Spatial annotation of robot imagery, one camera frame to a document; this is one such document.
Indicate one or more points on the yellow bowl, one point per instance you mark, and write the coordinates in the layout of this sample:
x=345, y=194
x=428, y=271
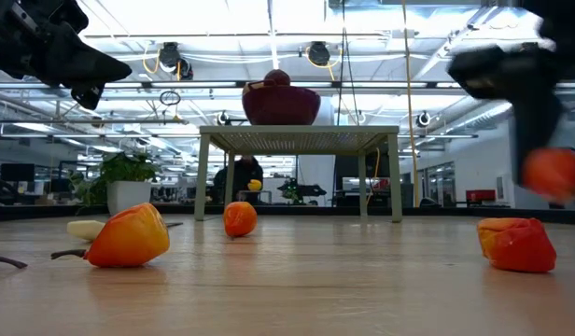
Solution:
x=255, y=185

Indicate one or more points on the small round orange fruit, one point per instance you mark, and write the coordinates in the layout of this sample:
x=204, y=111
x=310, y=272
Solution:
x=240, y=218

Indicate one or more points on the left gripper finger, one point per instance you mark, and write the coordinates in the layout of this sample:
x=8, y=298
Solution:
x=89, y=77
x=89, y=56

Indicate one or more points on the orange-red fruit curved stem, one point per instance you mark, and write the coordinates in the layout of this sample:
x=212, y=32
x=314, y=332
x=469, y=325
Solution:
x=129, y=238

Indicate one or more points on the dark red colander bowl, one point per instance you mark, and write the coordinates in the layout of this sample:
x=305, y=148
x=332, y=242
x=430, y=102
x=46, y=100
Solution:
x=280, y=109

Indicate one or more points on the lumpy red-orange fruit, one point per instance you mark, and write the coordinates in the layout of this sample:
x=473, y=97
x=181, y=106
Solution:
x=516, y=247

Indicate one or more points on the black monitor screen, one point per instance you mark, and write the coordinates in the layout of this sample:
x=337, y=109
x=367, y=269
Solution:
x=18, y=172

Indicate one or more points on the black aluminium table frame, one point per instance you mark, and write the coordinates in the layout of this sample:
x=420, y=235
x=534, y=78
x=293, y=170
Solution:
x=35, y=212

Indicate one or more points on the person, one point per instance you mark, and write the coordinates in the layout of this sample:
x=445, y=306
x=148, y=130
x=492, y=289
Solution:
x=241, y=175

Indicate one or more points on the yellow-orange pointed fruit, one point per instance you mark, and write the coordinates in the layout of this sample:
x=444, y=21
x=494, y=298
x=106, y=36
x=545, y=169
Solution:
x=556, y=175

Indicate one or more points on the black background robot arm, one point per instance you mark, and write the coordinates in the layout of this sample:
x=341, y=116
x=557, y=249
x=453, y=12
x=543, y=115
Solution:
x=301, y=190

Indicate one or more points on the green plant in white pot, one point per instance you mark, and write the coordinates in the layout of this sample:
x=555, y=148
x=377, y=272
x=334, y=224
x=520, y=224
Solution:
x=128, y=196

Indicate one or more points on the red box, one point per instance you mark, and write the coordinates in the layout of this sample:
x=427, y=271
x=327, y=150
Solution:
x=480, y=195

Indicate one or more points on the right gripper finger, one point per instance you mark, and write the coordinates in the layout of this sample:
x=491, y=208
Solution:
x=537, y=135

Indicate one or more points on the pale green perforated riser table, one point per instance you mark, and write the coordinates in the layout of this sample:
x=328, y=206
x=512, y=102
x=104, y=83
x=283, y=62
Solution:
x=297, y=139

